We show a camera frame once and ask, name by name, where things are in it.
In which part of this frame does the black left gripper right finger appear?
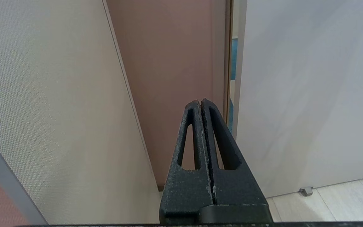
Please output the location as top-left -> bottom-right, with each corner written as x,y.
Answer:
197,98 -> 273,225

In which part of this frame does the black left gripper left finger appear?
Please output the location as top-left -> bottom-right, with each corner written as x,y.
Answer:
159,100 -> 215,225

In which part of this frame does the white room door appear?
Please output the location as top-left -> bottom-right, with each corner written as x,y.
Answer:
233,0 -> 363,198

